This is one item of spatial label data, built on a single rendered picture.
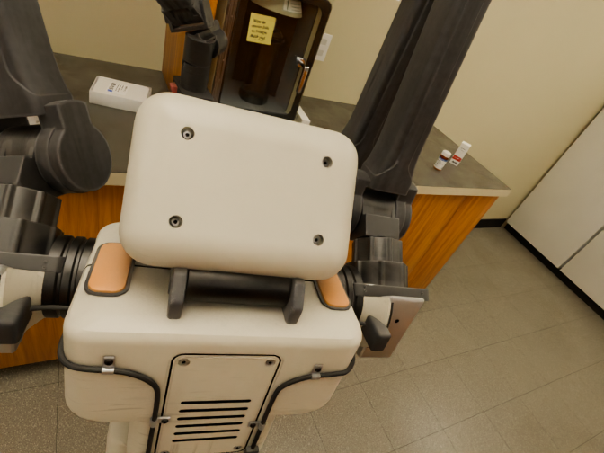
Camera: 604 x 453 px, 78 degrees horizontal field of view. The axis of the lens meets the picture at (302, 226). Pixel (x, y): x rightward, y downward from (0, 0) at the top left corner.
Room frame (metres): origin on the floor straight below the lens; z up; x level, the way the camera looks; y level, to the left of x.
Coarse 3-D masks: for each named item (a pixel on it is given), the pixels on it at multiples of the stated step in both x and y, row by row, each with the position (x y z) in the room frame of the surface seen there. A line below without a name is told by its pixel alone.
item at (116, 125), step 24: (72, 72) 1.08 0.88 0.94; (96, 72) 1.14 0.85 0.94; (120, 72) 1.22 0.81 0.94; (144, 72) 1.30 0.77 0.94; (96, 120) 0.87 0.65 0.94; (120, 120) 0.92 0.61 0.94; (312, 120) 1.51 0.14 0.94; (336, 120) 1.63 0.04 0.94; (120, 144) 0.81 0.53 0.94; (432, 144) 1.86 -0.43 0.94; (456, 144) 2.02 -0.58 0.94; (120, 168) 0.72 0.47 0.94; (432, 168) 1.56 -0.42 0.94; (456, 168) 1.67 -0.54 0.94; (480, 168) 1.81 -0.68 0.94; (432, 192) 1.40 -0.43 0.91; (456, 192) 1.48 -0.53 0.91; (480, 192) 1.58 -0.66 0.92; (504, 192) 1.68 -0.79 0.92
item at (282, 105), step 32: (256, 0) 1.14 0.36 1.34; (288, 0) 1.20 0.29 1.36; (320, 0) 1.26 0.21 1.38; (288, 32) 1.22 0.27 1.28; (320, 32) 1.28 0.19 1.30; (256, 64) 1.17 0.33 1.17; (288, 64) 1.23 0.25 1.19; (224, 96) 1.12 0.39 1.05; (256, 96) 1.19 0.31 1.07; (288, 96) 1.26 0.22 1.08
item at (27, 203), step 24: (0, 192) 0.24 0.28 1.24; (24, 192) 0.25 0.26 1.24; (0, 216) 0.22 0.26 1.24; (24, 216) 0.24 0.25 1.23; (48, 216) 0.25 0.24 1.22; (0, 240) 0.21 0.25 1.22; (24, 240) 0.22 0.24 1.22; (48, 240) 0.24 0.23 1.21; (24, 264) 0.20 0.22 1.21; (48, 264) 0.21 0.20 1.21
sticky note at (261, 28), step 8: (256, 16) 1.15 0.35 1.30; (264, 16) 1.16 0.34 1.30; (256, 24) 1.15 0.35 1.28; (264, 24) 1.17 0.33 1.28; (272, 24) 1.18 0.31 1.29; (248, 32) 1.14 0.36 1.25; (256, 32) 1.16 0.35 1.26; (264, 32) 1.17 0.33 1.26; (272, 32) 1.19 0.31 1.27; (248, 40) 1.15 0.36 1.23; (256, 40) 1.16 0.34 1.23; (264, 40) 1.18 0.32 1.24
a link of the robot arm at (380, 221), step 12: (372, 192) 0.48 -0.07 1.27; (384, 192) 0.50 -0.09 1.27; (372, 204) 0.47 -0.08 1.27; (384, 204) 0.48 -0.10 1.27; (360, 216) 0.45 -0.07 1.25; (372, 216) 0.45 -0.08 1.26; (384, 216) 0.46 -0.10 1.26; (360, 228) 0.44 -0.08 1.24; (372, 228) 0.43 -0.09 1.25; (384, 228) 0.44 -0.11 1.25; (396, 228) 0.45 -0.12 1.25
